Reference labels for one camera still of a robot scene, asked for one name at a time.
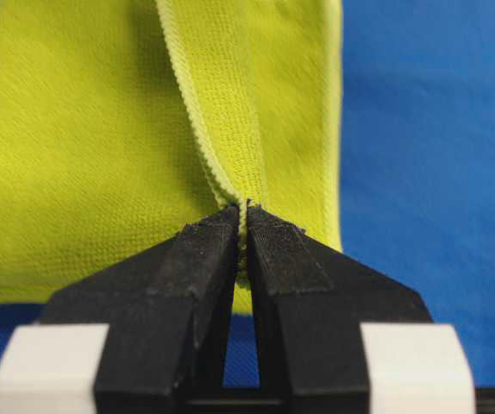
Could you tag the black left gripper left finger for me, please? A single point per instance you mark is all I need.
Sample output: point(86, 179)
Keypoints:
point(130, 338)

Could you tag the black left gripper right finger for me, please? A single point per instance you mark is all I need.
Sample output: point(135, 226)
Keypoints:
point(335, 336)

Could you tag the yellow-green towel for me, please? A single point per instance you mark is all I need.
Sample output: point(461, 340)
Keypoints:
point(122, 121)

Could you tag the blue table cloth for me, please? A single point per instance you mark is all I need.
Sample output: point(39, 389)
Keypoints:
point(416, 161)

